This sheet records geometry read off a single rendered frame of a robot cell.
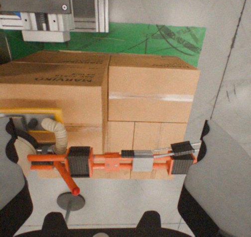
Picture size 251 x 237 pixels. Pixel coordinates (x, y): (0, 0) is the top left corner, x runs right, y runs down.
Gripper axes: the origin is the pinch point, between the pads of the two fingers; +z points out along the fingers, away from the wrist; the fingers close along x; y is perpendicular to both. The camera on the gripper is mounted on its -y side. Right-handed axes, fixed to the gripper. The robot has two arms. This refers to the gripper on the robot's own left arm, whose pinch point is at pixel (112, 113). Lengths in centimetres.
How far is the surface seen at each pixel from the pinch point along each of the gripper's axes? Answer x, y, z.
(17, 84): -41, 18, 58
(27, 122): -33, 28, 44
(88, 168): -9, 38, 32
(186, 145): 24, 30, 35
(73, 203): -60, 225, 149
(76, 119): -18, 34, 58
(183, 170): 23, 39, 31
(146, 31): 25, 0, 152
